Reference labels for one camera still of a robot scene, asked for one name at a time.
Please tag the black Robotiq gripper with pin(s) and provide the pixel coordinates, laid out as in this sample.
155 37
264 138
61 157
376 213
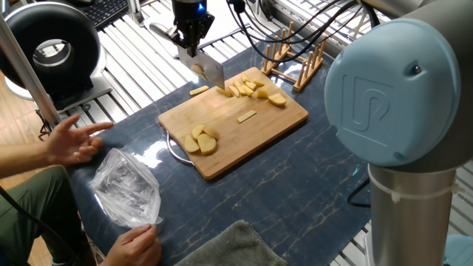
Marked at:
192 18

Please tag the potato half with skin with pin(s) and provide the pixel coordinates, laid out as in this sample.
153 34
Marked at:
197 68

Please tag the steel cleaver knife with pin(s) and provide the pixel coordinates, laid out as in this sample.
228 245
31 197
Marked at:
213 70

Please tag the clear plastic bag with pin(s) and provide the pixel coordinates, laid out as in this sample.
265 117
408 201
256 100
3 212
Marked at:
125 188

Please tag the person's bare forearm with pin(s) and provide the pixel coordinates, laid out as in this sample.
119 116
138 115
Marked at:
22 159
101 264

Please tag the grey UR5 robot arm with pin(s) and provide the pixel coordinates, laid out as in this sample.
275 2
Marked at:
391 92

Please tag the person's bare hand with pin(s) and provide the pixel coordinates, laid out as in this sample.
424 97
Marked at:
135 247
70 146

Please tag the white paper pad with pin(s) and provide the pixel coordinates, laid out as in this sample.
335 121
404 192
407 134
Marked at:
220 27

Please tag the small cut potato piece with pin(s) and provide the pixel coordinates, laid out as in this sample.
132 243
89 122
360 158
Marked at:
258 83
199 90
247 90
261 94
234 91
251 85
224 91

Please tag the thin potato slice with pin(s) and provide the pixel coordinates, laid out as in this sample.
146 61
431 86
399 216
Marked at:
239 88
247 116

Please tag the black keyboard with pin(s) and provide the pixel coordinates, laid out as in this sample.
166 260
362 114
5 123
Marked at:
105 11

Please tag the wooden peg rack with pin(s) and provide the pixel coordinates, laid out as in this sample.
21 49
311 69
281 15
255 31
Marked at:
300 84

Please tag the wooden cutting board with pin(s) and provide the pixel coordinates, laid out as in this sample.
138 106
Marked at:
258 140

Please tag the dark blue marbled mat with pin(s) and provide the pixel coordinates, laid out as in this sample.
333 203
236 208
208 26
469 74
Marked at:
314 166

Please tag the grey-green towel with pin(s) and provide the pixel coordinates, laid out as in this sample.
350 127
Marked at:
236 247

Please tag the dark green trousers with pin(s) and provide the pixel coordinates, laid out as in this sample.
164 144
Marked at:
37 203

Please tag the black and white sneaker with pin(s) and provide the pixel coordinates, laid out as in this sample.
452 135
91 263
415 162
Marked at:
57 263

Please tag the perforated aluminium plate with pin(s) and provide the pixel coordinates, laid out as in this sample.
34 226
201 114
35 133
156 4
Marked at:
367 253

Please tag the short aluminium post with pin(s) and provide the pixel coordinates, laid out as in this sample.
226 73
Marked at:
135 11

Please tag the slanted aluminium post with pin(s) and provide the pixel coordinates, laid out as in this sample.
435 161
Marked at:
29 77

